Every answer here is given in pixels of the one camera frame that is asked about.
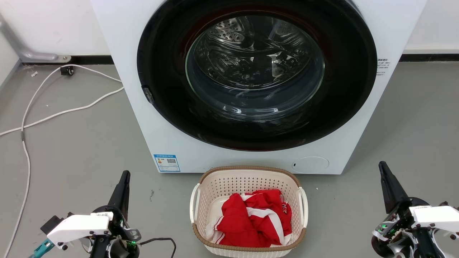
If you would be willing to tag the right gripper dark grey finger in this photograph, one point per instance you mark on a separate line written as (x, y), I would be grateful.
(391, 190)

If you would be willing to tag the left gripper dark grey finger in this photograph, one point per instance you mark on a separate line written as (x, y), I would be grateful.
(121, 195)

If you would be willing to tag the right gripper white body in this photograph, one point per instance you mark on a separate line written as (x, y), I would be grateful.
(430, 216)

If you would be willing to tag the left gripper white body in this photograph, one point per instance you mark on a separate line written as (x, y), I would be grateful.
(79, 227)

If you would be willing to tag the cream perforated laundry basket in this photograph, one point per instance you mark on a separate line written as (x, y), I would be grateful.
(247, 179)

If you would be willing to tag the teal plastic connector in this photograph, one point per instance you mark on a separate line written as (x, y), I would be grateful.
(42, 248)

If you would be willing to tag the blue energy label sticker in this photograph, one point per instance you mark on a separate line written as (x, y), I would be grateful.
(166, 163)

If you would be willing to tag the round white filter cover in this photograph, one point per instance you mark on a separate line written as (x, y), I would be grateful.
(310, 165)

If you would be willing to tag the white front-load washing machine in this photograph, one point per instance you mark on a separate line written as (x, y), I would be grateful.
(200, 157)

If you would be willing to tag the grey door latch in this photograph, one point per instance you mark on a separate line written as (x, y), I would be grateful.
(148, 95)

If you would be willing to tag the red and white garment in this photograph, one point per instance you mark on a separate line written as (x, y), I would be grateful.
(236, 222)

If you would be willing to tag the small printed warning sticker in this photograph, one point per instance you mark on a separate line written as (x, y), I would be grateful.
(383, 67)

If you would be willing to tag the black round washer door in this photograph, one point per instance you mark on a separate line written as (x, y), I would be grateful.
(161, 53)

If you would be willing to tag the grey wall pipe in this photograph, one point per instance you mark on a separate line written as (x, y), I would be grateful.
(32, 55)

